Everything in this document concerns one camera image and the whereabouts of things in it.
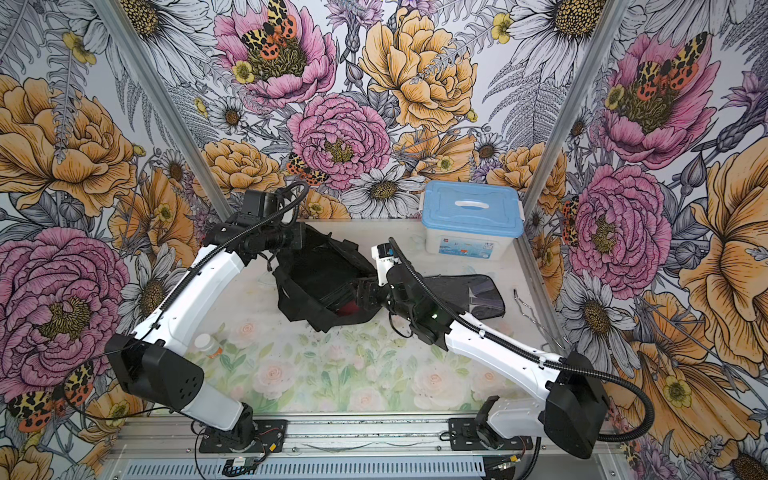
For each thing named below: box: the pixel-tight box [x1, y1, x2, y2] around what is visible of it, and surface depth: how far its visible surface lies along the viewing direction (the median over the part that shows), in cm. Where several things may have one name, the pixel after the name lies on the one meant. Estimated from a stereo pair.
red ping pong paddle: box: [338, 300, 359, 316], surface depth 84 cm
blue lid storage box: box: [419, 181, 526, 261], surface depth 106 cm
